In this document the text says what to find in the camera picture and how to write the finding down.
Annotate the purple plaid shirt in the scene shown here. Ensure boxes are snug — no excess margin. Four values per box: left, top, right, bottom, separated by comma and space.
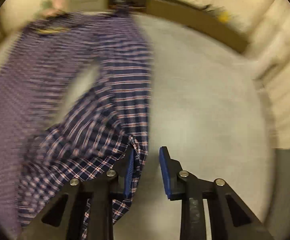
0, 12, 152, 239

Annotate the grey floor rug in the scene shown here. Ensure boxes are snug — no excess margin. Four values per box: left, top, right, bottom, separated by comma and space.
56, 13, 276, 240

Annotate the white curtain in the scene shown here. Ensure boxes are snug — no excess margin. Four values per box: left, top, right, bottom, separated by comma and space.
208, 0, 290, 149

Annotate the grey TV cabinet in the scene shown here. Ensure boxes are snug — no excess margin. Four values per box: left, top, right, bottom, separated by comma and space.
69, 0, 249, 54

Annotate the green plastic child chair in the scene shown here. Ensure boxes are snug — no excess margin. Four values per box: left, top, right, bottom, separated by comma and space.
40, 0, 52, 11

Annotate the pink plastic child chair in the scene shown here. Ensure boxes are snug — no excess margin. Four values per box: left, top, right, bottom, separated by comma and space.
42, 0, 69, 17

